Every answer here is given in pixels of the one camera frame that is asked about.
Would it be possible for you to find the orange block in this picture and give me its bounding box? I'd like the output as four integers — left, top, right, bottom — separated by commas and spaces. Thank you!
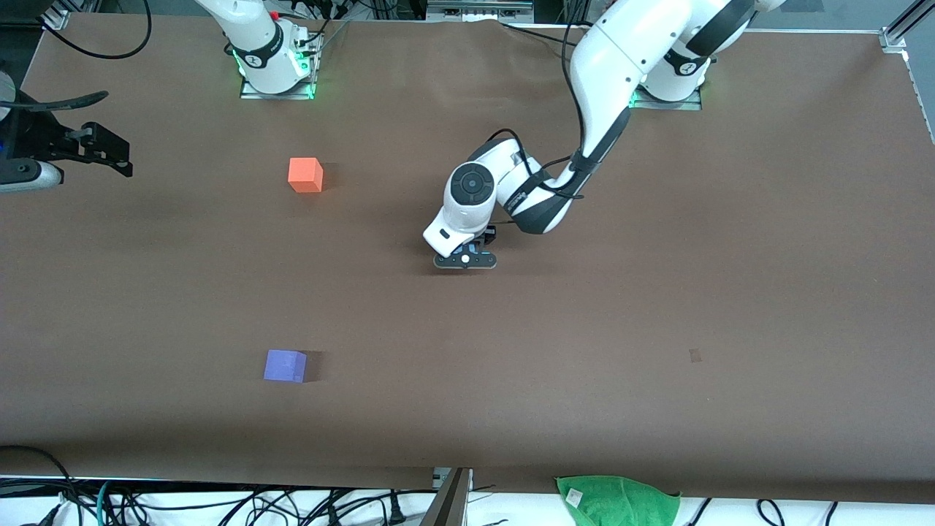
288, 157, 324, 194

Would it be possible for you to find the purple block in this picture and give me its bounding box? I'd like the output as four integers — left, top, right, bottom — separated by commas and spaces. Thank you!
263, 349, 308, 384

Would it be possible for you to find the brown table cover sheet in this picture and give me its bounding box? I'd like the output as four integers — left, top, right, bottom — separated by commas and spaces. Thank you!
0, 13, 935, 505

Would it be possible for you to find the grey background device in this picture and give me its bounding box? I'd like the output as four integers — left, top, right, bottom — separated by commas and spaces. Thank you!
427, 0, 534, 23

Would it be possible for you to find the green cloth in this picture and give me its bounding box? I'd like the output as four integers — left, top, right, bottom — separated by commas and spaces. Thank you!
555, 475, 682, 526

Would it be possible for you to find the aluminium frame strut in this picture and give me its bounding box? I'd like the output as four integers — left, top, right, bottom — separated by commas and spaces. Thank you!
33, 0, 74, 30
880, 0, 934, 53

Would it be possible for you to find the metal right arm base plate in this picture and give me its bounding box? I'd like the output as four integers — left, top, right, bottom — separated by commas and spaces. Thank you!
240, 33, 322, 101

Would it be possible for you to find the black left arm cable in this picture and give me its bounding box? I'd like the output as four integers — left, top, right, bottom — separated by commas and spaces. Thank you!
486, 29, 589, 202

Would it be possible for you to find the long black table cable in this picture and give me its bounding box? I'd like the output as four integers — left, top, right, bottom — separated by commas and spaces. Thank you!
500, 22, 579, 49

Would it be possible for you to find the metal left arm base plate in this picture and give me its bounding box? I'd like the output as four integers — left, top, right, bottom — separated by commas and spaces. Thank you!
628, 86, 703, 112

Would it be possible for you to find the aluminium post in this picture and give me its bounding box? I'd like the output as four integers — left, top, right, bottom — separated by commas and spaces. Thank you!
422, 468, 474, 526

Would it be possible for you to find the black looped floor cable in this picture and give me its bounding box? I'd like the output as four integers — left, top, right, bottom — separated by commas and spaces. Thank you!
0, 444, 87, 526

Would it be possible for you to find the black tangled cable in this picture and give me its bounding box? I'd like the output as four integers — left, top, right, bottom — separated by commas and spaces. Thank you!
110, 486, 439, 526

